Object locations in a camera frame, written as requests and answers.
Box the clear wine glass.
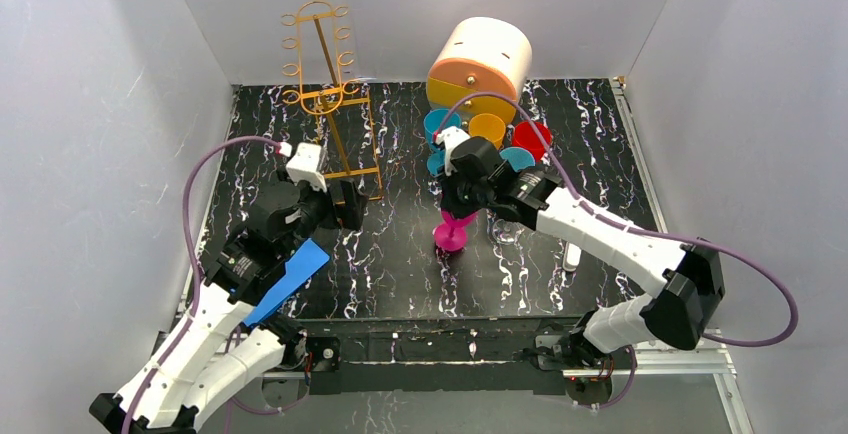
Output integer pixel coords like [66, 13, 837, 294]
[489, 219, 524, 246]

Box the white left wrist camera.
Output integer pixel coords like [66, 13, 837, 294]
[277, 141, 327, 193]

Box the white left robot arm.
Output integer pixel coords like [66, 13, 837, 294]
[89, 179, 368, 433]

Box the teal wine glass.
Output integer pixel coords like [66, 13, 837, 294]
[423, 108, 448, 177]
[499, 146, 536, 173]

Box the blue flat card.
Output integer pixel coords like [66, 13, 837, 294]
[242, 239, 330, 327]

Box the gold wire glass rack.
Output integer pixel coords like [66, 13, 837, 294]
[281, 0, 385, 201]

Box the white oblong remote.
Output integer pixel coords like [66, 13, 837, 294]
[563, 243, 582, 272]

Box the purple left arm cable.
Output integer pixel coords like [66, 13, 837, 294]
[119, 136, 296, 434]

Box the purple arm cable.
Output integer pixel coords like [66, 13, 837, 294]
[119, 136, 296, 434]
[431, 91, 800, 412]

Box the red plastic wine glass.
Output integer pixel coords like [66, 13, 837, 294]
[512, 121, 552, 161]

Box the magenta plastic wine glass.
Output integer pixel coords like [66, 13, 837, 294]
[433, 210, 477, 252]

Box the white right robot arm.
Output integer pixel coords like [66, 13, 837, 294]
[436, 128, 724, 361]

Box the round pastel drawer cabinet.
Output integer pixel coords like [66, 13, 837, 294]
[426, 17, 532, 125]

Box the yellow plastic wine glass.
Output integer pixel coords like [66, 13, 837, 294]
[468, 113, 506, 149]

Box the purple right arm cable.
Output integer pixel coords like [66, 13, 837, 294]
[431, 91, 800, 412]

